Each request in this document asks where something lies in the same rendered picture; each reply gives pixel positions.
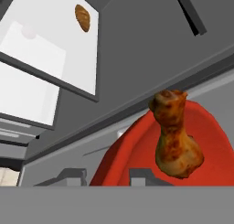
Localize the black bar handle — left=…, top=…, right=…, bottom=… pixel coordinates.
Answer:
left=173, top=0, right=208, bottom=37

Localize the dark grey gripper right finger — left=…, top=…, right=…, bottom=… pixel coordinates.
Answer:
left=129, top=167, right=176, bottom=187

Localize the brown oval bread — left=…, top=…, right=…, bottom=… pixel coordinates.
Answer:
left=74, top=4, right=91, bottom=33

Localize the small white dark-framed shelf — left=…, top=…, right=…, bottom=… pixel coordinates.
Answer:
left=0, top=60, right=61, bottom=132

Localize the grey appliance door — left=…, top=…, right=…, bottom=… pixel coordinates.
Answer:
left=24, top=0, right=234, bottom=162

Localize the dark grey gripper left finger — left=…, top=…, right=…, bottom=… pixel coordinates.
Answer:
left=34, top=167, right=89, bottom=187

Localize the brown chicken drumstick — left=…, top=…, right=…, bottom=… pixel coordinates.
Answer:
left=148, top=89, right=205, bottom=180

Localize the red plate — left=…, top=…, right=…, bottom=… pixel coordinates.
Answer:
left=89, top=99, right=234, bottom=187

